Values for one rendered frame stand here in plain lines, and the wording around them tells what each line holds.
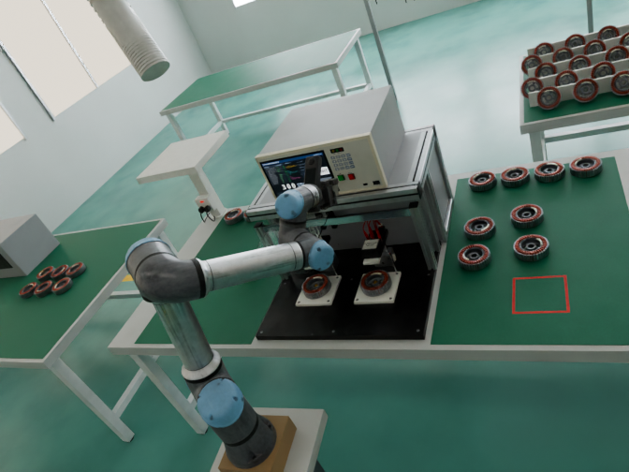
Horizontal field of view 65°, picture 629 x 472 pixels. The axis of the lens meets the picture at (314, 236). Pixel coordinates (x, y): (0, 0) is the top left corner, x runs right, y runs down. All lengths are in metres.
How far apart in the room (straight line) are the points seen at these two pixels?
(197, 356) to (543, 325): 1.00
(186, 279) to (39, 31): 6.20
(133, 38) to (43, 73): 4.36
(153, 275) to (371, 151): 0.82
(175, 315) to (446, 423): 1.41
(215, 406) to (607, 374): 1.67
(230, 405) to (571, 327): 0.98
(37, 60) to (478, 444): 6.23
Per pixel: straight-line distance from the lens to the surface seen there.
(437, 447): 2.32
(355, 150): 1.65
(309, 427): 1.59
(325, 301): 1.87
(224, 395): 1.39
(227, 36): 9.09
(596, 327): 1.62
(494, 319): 1.66
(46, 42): 7.19
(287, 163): 1.76
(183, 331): 1.37
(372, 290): 1.78
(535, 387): 2.42
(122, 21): 2.74
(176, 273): 1.16
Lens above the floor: 1.97
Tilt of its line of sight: 32 degrees down
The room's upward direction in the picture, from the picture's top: 25 degrees counter-clockwise
